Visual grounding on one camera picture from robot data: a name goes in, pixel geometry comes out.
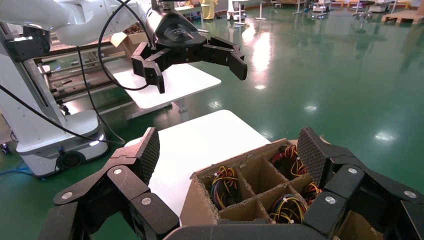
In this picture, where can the white rectangular desk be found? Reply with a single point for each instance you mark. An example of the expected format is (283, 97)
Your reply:
(185, 82)

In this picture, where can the cardboard box with dividers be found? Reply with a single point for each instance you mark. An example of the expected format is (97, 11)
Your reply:
(198, 205)

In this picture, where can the black round stool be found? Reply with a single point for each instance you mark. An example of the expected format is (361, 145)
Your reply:
(364, 8)

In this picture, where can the wooden pallet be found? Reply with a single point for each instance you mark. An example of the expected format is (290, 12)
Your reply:
(402, 16)

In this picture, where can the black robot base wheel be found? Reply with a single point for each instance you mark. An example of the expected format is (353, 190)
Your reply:
(71, 161)

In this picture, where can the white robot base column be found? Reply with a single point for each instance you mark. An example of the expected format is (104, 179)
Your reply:
(36, 132)

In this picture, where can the standing person in yellow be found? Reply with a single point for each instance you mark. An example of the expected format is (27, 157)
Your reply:
(208, 10)

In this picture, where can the black torso box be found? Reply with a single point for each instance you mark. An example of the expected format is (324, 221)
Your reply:
(28, 46)

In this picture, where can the small open cardboard carton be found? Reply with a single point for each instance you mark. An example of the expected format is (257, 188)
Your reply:
(130, 36)

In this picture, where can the distant white mobile robot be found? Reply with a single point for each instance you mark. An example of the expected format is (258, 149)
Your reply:
(321, 6)

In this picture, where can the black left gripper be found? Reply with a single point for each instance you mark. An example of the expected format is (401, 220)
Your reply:
(172, 30)

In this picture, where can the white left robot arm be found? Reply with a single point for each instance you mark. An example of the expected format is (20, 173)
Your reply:
(92, 20)

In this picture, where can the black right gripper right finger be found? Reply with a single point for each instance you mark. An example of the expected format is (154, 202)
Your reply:
(344, 179)

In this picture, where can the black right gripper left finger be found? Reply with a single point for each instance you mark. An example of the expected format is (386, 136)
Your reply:
(126, 179)

